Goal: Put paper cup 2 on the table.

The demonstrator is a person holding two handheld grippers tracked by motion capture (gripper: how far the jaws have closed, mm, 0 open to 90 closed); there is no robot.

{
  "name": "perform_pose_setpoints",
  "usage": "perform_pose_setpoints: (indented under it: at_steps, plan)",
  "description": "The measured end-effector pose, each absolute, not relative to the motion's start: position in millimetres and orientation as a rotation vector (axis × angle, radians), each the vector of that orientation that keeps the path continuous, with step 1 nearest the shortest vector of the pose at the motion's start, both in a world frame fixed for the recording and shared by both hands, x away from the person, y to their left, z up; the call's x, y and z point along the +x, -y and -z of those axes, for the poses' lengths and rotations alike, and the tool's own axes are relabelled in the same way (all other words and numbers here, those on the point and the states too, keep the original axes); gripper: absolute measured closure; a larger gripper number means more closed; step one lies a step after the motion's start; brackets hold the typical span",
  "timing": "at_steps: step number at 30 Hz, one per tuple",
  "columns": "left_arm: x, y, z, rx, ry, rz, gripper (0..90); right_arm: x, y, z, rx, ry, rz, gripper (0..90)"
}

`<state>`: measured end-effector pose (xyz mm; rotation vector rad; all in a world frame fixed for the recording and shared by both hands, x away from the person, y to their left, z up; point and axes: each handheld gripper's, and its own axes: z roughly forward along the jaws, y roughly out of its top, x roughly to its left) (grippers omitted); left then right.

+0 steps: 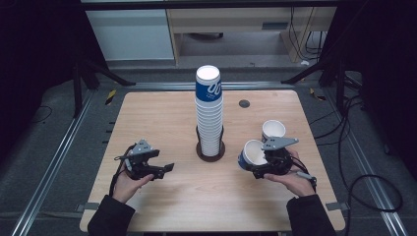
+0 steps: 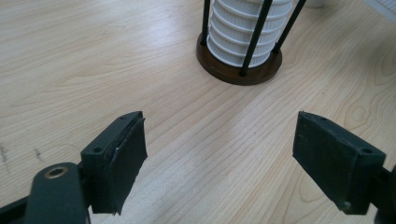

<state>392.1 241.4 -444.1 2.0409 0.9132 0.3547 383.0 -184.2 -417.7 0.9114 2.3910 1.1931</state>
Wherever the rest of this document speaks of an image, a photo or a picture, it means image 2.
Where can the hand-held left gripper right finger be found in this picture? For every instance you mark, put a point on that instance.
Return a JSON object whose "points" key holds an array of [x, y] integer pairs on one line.
{"points": [[336, 161]]}

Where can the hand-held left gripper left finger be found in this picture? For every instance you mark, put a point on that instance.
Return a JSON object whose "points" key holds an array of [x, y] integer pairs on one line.
{"points": [[118, 165]]}

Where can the stack of paper cups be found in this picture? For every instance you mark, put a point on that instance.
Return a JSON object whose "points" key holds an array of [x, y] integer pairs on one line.
{"points": [[230, 37]]}

